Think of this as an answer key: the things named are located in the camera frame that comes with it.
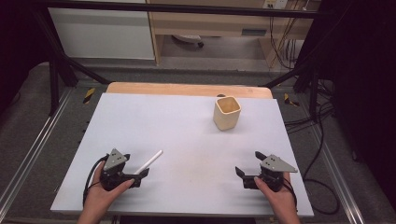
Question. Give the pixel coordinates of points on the white stick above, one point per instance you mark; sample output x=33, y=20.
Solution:
x=151, y=160

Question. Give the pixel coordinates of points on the cream square cup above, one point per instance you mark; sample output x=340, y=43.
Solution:
x=225, y=119

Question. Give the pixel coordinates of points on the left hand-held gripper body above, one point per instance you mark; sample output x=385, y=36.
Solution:
x=114, y=159

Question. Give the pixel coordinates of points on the office chair base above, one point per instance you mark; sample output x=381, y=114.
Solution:
x=188, y=39

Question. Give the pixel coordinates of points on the metal floor rail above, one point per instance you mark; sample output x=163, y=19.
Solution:
x=34, y=146
x=337, y=174

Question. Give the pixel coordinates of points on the black metal frame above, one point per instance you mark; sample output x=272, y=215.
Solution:
x=174, y=8

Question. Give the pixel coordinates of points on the wooden board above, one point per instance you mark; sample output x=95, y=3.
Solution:
x=186, y=89

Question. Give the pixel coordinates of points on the white wall socket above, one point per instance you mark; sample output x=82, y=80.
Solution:
x=275, y=3

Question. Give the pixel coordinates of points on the yellow black tape strip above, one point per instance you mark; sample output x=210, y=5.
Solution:
x=89, y=95
x=290, y=100

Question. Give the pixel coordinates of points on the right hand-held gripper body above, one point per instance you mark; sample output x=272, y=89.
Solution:
x=274, y=165

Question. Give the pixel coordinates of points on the light wooden desk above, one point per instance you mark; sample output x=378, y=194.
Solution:
x=218, y=25

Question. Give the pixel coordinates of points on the person's left hand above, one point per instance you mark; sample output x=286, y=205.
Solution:
x=101, y=194

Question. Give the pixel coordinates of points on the white cabinet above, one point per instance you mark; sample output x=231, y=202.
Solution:
x=102, y=34

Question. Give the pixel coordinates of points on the person's right hand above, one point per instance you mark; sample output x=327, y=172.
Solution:
x=280, y=199

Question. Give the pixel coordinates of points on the dark curtain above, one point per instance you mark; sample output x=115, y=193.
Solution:
x=364, y=77
x=15, y=40

